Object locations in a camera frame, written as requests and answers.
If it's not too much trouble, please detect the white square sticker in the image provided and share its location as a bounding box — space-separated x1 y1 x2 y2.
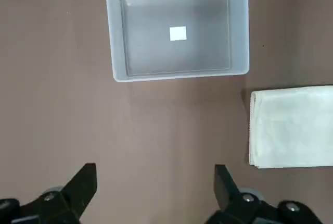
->
169 26 187 42

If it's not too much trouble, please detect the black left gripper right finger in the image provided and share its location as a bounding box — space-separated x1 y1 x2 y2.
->
205 164 323 224

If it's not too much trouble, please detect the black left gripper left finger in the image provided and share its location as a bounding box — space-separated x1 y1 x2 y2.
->
0 163 97 224

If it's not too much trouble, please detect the clear plastic box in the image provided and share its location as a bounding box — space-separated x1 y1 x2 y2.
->
105 0 250 83

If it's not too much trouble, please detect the cream tablecloth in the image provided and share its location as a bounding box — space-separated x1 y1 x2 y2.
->
248 85 333 169

